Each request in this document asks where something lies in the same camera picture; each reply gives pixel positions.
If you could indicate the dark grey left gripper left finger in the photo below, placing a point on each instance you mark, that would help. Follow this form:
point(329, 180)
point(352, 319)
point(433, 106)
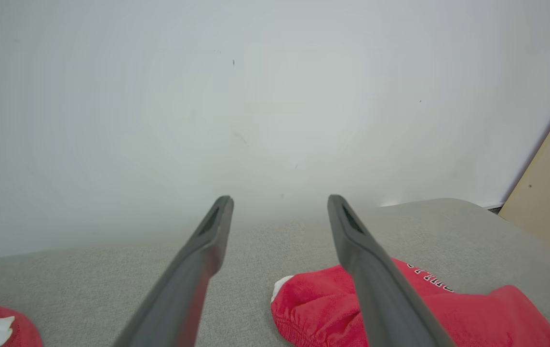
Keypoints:
point(183, 289)

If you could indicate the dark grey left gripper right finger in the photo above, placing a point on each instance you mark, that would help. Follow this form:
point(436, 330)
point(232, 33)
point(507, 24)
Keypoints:
point(381, 299)

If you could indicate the red jersey with white sleeves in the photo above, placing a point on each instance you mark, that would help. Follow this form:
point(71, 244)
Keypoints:
point(24, 332)

